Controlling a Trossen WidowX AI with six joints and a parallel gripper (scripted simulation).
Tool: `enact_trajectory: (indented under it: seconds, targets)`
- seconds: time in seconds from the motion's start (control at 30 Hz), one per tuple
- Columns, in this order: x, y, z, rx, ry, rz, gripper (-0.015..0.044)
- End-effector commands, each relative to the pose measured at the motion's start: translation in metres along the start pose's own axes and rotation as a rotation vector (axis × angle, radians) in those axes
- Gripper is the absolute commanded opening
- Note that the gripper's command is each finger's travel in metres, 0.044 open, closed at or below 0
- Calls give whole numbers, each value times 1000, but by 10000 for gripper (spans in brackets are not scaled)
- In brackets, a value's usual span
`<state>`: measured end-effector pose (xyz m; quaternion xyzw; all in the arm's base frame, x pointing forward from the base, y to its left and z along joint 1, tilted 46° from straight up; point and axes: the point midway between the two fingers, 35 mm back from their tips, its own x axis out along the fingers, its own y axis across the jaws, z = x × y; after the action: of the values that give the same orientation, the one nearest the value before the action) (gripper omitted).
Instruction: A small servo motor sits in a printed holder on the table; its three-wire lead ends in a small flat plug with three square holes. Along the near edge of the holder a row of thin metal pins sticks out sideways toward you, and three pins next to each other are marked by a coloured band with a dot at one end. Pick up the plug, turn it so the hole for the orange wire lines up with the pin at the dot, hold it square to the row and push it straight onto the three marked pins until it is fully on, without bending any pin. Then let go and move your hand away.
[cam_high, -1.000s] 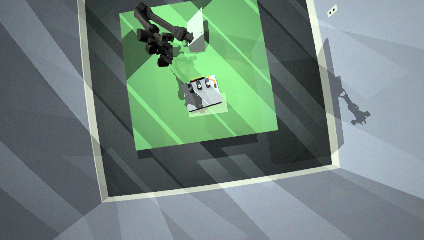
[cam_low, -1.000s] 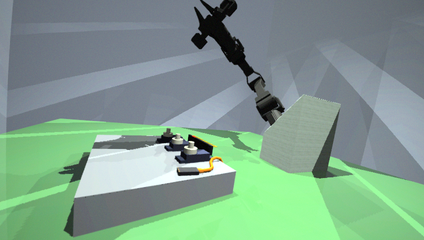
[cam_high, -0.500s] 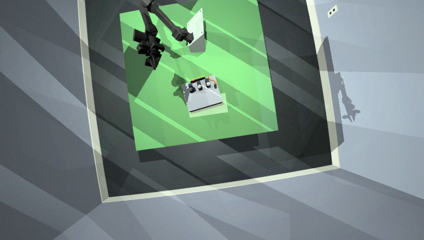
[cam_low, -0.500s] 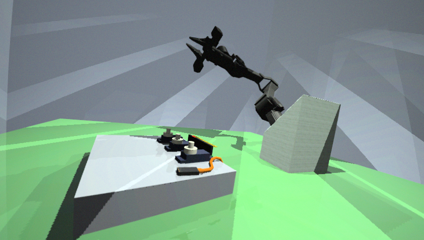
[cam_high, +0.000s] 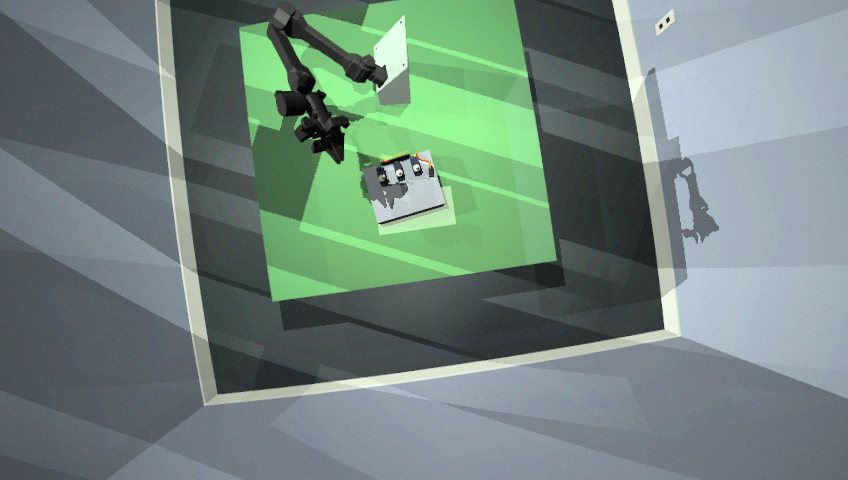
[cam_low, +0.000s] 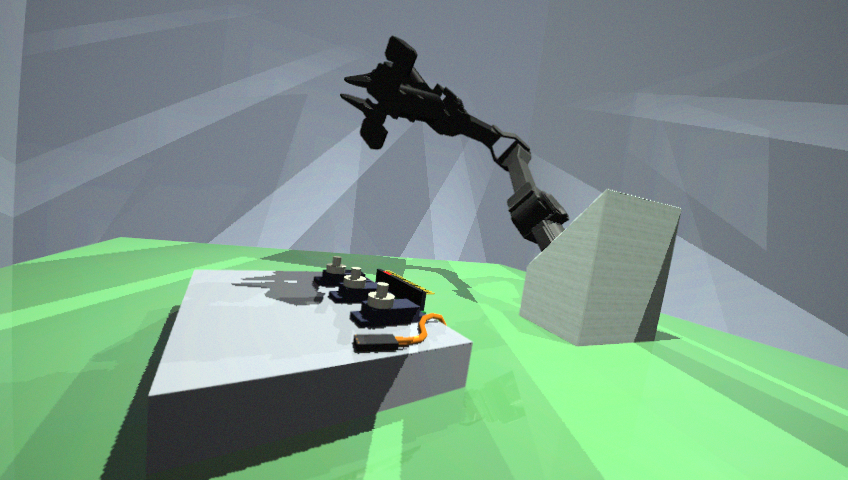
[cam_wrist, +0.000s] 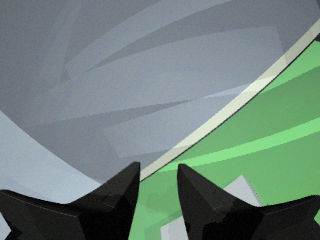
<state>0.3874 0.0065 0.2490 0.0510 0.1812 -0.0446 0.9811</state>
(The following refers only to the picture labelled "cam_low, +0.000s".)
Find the black pin header strip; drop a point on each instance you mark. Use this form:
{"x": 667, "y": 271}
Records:
{"x": 402, "y": 289}

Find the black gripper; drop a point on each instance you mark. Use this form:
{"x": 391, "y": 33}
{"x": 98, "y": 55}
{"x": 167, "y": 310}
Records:
{"x": 395, "y": 100}

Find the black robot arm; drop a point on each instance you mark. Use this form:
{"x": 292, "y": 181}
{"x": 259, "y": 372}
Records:
{"x": 528, "y": 205}

